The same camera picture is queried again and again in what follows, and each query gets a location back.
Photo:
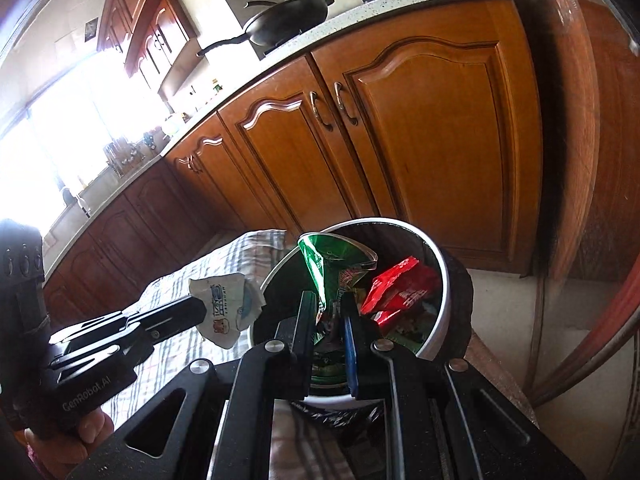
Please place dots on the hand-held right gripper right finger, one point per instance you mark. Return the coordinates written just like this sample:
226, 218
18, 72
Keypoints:
350, 360

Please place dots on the person's left hand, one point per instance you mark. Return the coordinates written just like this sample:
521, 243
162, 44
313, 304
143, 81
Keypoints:
75, 442

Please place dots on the white rimmed black trash bin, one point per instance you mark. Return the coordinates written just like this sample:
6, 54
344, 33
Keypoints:
441, 305

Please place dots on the white jar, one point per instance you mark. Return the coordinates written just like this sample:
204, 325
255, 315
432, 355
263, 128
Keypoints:
174, 124

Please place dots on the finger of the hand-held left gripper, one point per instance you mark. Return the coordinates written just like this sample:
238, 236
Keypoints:
150, 310
170, 325

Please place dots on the green snack packet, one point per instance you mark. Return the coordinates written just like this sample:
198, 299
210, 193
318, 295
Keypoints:
325, 260

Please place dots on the white printed wrapper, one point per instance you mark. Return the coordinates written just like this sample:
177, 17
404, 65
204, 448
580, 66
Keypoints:
225, 310

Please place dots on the red snack packet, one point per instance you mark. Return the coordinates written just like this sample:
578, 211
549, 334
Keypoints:
400, 285

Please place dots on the utensil rack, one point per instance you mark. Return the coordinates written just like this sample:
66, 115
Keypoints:
122, 157

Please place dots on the wooden cabinet door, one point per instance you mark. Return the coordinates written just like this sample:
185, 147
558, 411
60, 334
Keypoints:
220, 180
425, 135
90, 280
155, 210
285, 145

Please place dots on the black wok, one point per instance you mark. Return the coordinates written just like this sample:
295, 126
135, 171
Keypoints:
285, 22

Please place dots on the plaid cloth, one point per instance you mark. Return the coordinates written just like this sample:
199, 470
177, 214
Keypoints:
167, 362

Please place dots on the wooden wall cabinet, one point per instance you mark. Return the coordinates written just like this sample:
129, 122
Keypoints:
145, 25

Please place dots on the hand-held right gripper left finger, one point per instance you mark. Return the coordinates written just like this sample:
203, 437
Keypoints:
305, 340

